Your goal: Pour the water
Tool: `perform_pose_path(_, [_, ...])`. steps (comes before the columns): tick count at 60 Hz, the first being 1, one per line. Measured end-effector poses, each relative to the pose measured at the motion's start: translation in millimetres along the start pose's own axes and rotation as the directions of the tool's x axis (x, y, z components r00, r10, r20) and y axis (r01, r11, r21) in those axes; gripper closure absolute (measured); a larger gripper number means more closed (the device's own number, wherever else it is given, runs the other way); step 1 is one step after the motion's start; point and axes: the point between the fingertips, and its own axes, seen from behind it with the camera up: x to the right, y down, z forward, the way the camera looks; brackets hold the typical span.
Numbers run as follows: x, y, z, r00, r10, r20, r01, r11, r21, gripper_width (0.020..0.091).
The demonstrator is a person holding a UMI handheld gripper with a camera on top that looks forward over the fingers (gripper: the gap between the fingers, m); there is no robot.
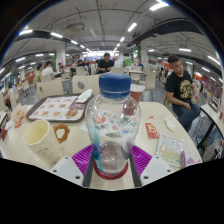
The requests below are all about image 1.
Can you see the clear blue-capped water bottle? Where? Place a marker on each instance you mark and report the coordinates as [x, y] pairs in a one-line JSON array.
[[114, 85]]

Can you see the group of beige cafeteria chairs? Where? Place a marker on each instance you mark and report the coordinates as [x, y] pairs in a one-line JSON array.
[[150, 80]]

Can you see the white paper with red print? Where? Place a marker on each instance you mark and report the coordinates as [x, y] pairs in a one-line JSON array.
[[193, 159]]

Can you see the white printed card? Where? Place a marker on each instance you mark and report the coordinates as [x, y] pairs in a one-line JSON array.
[[10, 125]]

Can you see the group of ceiling lights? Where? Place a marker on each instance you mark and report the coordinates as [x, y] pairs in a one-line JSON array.
[[158, 6]]

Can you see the red sauce sachet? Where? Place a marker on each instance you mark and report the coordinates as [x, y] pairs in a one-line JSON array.
[[152, 130]]

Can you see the white paper napkin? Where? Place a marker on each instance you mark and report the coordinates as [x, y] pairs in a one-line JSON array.
[[84, 96]]

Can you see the red paper cup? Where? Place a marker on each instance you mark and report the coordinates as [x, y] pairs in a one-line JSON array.
[[137, 95]]

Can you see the person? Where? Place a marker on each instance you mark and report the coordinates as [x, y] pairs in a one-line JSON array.
[[106, 65], [181, 90], [47, 70], [39, 75]]

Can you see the dark food tray with liner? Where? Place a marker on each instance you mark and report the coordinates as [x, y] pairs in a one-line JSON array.
[[50, 108]]

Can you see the red cardboard box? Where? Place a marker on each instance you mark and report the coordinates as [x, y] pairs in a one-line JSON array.
[[2, 134]]

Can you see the crumpled white tissue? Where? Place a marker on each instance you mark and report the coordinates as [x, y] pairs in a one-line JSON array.
[[169, 124]]

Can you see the beige chair with round hole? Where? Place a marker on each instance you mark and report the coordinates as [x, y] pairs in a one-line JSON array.
[[90, 83], [50, 88]]

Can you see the beige neighbouring table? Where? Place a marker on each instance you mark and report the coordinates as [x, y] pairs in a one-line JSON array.
[[213, 116]]

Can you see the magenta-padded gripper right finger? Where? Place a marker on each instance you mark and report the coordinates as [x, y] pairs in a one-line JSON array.
[[155, 170]]

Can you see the colourful sticker sheet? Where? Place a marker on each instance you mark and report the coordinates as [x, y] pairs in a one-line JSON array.
[[83, 127]]

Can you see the clear bag of fried snacks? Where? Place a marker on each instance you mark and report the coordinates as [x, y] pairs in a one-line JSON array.
[[19, 113]]

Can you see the printed paper leaflet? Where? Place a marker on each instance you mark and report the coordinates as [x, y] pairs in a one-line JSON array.
[[170, 150]]

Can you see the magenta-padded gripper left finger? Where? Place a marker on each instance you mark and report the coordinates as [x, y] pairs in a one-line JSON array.
[[68, 170]]

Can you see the ceiling air conditioner unit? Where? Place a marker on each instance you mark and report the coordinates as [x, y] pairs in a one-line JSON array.
[[75, 26]]

